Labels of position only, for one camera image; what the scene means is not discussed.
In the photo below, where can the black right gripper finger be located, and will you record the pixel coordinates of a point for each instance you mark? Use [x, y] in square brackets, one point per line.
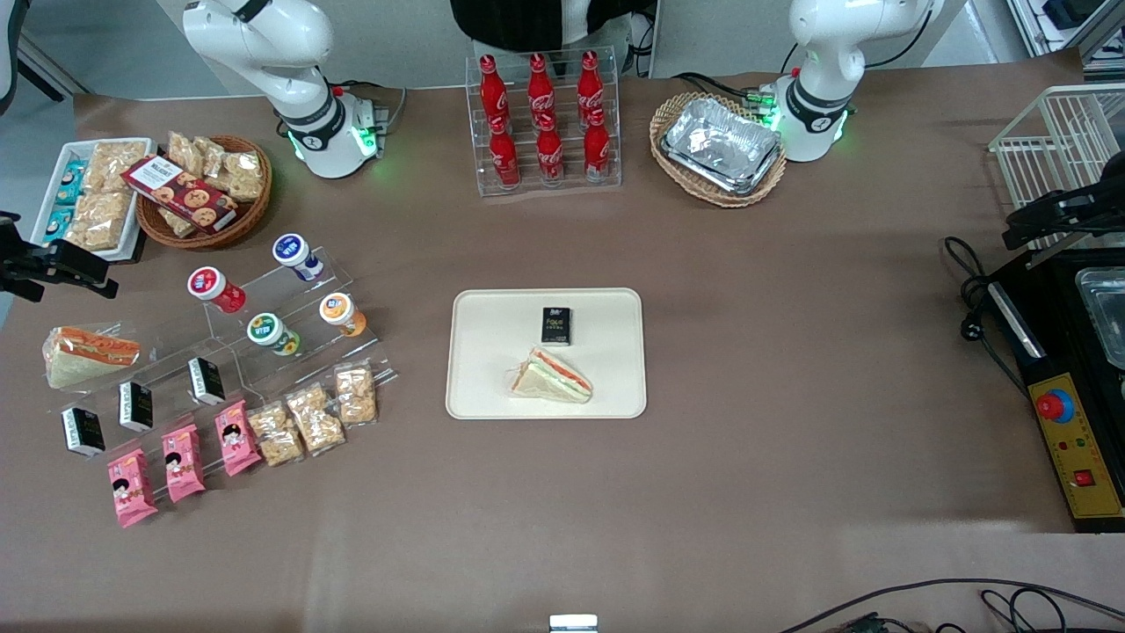
[81, 257]
[104, 288]

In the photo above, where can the red cola bottle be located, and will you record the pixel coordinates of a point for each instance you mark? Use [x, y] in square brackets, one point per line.
[504, 158]
[597, 149]
[493, 92]
[540, 88]
[591, 85]
[550, 154]

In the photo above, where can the blue snack pack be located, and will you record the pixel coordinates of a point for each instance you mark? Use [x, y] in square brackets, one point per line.
[58, 226]
[70, 183]

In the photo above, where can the clear acrylic stepped gum stand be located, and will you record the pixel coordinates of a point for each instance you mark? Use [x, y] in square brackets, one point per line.
[325, 356]

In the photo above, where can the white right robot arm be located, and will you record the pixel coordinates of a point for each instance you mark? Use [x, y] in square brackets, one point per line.
[299, 97]

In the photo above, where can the clear nut brittle pack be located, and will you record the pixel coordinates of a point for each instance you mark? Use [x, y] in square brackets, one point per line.
[276, 434]
[315, 420]
[185, 154]
[356, 394]
[176, 222]
[237, 174]

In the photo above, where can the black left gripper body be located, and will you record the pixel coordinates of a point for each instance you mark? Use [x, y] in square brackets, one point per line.
[1083, 207]

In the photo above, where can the brown round wicker basket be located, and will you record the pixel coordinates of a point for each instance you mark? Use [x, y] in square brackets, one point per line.
[250, 215]

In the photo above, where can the white rectangular snack tray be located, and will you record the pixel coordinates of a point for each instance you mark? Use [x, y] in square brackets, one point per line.
[44, 198]

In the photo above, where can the pink snack pack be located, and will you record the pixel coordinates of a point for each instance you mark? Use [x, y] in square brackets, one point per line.
[184, 463]
[238, 438]
[132, 488]

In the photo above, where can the grey connector box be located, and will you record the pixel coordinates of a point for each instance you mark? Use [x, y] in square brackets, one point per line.
[373, 112]

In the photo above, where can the red cookie box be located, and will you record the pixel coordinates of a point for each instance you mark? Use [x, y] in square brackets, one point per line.
[180, 193]

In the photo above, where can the cream plastic tray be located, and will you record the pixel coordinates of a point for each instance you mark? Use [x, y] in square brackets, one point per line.
[492, 369]

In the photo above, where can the black sealing machine yellow panel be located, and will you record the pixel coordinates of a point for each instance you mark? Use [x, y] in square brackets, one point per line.
[1055, 352]

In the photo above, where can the person in black clothes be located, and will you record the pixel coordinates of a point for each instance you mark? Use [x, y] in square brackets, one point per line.
[527, 22]

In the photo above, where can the orange gum bottle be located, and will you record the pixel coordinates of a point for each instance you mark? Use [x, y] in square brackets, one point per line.
[343, 314]

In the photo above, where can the clear crisp snack pack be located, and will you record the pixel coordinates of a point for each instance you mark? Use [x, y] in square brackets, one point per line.
[114, 165]
[98, 220]

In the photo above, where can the light oval wicker basket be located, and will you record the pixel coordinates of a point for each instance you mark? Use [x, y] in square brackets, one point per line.
[668, 163]

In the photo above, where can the green lid gum bottle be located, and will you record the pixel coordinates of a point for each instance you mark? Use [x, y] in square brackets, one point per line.
[272, 334]

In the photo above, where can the clear acrylic stepped snack stand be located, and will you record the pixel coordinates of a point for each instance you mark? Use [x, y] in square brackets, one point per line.
[167, 365]

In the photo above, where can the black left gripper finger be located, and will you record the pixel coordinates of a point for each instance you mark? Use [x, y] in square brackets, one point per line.
[1028, 237]
[1033, 216]

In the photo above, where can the clear acrylic bottle rack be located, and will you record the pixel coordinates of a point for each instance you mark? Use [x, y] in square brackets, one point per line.
[567, 186]

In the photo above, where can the wrapped triangle sandwich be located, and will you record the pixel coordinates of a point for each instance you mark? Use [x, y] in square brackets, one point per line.
[88, 356]
[552, 378]

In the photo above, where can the red gum bottle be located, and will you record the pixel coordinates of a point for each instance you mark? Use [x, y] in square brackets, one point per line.
[215, 290]

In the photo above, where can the red emergency stop button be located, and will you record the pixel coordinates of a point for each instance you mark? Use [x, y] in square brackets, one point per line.
[1055, 405]

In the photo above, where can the silver foil tray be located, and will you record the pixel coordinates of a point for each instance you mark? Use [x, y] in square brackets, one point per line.
[721, 145]

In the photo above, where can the small white box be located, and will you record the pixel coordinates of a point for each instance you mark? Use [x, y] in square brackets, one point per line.
[573, 624]

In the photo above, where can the black tissue pack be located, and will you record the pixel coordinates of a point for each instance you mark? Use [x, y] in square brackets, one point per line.
[83, 432]
[556, 326]
[206, 381]
[136, 405]

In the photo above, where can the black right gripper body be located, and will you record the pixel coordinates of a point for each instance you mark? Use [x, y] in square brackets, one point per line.
[25, 262]

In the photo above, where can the blue lid gum bottle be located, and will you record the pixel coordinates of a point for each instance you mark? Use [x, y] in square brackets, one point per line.
[297, 256]

